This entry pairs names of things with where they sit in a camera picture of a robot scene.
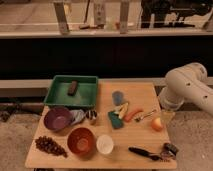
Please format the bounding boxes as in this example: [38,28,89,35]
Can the dark brown eraser block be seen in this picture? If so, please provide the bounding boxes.
[68,80,78,96]

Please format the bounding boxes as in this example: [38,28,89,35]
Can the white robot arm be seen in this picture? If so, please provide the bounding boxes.
[158,62,213,116]

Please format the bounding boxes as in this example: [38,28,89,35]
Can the white paper cup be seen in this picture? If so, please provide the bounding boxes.
[96,134,114,155]

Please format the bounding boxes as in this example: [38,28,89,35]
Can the green plastic tray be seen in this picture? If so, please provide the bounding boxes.
[44,75,98,108]

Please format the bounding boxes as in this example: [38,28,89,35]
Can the yellow banana toy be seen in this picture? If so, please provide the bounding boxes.
[115,102,129,119]

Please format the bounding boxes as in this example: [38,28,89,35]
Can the small striped dark object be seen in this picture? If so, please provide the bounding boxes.
[86,110,97,125]

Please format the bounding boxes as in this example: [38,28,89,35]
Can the green sponge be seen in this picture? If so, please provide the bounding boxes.
[108,111,123,129]

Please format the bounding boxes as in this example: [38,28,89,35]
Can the crumpled grey cloth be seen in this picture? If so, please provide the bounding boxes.
[71,110,86,125]

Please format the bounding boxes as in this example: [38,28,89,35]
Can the wooden table board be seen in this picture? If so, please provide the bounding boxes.
[25,82,177,169]

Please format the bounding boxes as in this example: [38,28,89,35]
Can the purple bowl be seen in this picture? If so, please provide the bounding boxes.
[44,106,73,131]

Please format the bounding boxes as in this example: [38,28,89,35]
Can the orange bowl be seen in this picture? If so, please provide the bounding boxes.
[67,127,95,157]

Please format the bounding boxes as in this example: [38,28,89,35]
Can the orange apple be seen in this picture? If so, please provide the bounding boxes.
[151,117,164,131]

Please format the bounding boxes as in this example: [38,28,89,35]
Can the bunch of dark grapes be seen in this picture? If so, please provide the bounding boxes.
[35,136,68,158]

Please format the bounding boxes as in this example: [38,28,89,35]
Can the dark small toy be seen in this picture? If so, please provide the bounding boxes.
[161,143,179,159]

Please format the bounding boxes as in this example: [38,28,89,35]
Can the black handled brush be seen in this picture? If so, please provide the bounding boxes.
[128,147,162,161]

